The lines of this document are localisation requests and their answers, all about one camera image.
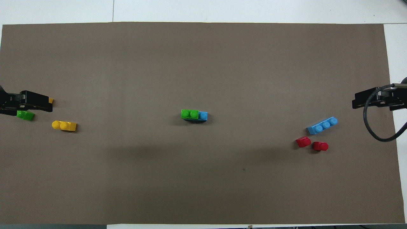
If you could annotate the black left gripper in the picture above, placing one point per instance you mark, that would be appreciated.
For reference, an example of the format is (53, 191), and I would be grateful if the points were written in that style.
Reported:
(30, 97)

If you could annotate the brown paper table mat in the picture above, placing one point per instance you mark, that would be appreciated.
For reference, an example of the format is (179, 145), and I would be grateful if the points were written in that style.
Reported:
(203, 178)

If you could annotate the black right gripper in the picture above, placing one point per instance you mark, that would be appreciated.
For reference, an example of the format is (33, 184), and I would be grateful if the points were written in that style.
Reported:
(386, 97)

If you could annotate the red single-stud toy block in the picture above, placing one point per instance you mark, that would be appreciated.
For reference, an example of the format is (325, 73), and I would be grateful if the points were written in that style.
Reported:
(303, 142)
(320, 146)

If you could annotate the green two-stud toy block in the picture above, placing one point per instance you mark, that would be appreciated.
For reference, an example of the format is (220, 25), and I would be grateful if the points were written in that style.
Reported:
(189, 114)
(26, 115)

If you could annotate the blue three-stud toy block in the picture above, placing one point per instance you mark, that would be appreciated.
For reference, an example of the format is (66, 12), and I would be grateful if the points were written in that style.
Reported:
(321, 126)
(203, 115)

